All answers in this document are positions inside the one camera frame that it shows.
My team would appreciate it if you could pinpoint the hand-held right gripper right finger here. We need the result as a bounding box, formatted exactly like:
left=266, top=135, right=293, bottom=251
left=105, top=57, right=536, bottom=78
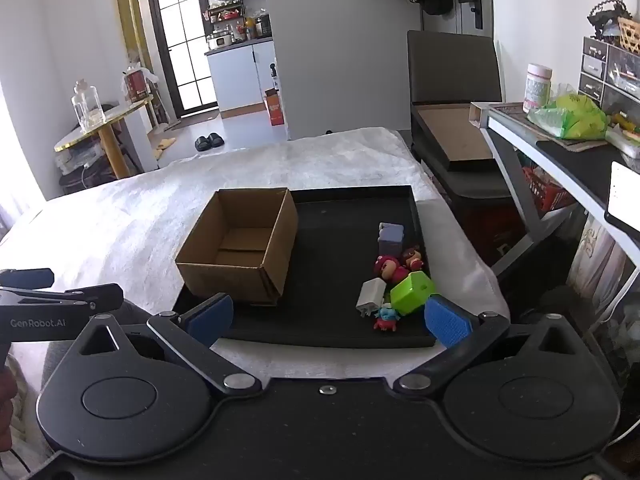
left=393, top=295, right=591, bottom=395

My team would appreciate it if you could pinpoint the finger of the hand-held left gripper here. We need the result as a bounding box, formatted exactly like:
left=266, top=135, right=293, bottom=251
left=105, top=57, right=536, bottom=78
left=0, top=268, right=55, bottom=289
left=0, top=283, right=124, bottom=312

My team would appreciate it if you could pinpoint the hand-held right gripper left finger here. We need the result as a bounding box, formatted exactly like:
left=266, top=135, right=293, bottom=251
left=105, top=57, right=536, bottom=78
left=75, top=293, right=263, bottom=396

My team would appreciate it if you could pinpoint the brown cardboard box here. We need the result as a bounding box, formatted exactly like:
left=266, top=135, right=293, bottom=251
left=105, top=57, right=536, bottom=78
left=175, top=187, right=299, bottom=307

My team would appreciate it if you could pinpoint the green cube toy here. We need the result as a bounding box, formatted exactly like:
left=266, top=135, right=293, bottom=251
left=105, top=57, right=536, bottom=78
left=390, top=271, right=437, bottom=317

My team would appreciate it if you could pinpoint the blue and red figurine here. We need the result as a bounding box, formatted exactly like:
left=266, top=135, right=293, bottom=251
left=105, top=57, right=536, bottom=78
left=372, top=304, right=400, bottom=332

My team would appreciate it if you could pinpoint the brown figurine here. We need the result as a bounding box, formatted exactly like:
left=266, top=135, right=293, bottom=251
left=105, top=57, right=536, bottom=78
left=402, top=245, right=425, bottom=272

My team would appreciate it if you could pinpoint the red bear figurine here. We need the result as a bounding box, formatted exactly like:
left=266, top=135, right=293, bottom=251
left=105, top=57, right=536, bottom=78
left=374, top=255, right=412, bottom=285

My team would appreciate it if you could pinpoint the white charger plug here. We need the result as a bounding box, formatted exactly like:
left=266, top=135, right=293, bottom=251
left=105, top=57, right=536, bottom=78
left=356, top=278, right=388, bottom=318

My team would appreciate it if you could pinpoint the purple block toy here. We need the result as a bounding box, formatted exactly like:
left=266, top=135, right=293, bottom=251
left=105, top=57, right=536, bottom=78
left=377, top=222, right=405, bottom=258

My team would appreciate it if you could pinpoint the red plastic basket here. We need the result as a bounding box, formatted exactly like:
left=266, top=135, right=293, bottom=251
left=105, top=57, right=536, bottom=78
left=522, top=165, right=576, bottom=211

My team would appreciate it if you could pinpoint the round gold side table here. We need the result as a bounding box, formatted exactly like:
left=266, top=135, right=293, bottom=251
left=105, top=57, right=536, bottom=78
left=54, top=95, right=156, bottom=181

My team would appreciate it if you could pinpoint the clear glass bottle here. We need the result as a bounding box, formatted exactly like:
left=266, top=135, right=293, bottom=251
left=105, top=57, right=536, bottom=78
left=71, top=80, right=107, bottom=133

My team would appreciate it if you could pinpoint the large black framed tray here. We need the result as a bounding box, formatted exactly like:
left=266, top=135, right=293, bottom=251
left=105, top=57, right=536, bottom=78
left=417, top=105, right=495, bottom=163

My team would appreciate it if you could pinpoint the red canister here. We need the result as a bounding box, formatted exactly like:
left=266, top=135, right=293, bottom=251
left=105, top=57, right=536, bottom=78
left=122, top=67, right=151, bottom=103

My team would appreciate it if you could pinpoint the orange cardboard box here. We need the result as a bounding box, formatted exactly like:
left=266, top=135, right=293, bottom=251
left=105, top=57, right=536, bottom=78
left=264, top=88, right=286, bottom=127

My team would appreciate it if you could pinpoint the white tablet device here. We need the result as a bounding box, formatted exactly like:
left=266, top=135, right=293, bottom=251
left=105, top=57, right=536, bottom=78
left=604, top=160, right=640, bottom=233

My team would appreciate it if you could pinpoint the white kitchen cabinet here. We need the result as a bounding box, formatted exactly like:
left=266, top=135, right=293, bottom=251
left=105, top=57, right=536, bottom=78
left=204, top=39, right=278, bottom=116

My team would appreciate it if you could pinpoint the green plastic bag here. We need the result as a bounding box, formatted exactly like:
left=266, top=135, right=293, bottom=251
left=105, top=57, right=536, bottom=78
left=527, top=92, right=611, bottom=140

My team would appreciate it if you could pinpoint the pink lidded jar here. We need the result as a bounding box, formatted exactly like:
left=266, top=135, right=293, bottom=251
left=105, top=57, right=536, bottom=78
left=523, top=63, right=553, bottom=115

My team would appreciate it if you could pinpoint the black chair with board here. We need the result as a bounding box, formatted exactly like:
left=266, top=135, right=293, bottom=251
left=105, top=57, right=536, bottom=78
left=406, top=30, right=526, bottom=266

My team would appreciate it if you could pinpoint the black framed glass door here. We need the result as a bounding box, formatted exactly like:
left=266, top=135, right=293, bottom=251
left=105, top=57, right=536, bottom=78
left=145, top=0, right=221, bottom=113

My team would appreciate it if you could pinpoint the grey drawer organizer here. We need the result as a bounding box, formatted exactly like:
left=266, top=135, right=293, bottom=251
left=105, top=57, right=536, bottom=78
left=578, top=35, right=640, bottom=116

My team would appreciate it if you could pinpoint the wicker basket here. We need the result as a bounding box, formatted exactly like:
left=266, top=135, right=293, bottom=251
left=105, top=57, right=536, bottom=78
left=617, top=16, right=640, bottom=53

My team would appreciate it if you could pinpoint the white frame desk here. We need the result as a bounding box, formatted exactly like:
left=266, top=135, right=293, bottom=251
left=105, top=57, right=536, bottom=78
left=470, top=101, right=640, bottom=281

